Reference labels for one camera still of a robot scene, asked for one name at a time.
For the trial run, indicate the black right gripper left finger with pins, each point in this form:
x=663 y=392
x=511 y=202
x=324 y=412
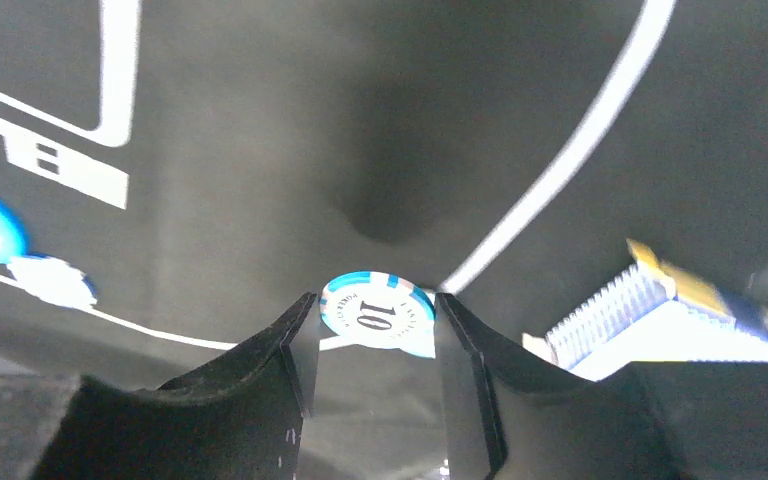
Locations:
x=238 y=416

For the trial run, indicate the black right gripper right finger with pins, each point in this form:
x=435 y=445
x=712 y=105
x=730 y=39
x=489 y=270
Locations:
x=510 y=415

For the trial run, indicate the white light-blue ten chip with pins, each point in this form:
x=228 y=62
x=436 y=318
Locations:
x=378 y=310

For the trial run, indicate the blue playing card deck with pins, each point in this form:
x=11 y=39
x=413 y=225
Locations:
x=654 y=311

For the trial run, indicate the black poker felt mat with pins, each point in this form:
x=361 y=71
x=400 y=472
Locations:
x=206 y=163

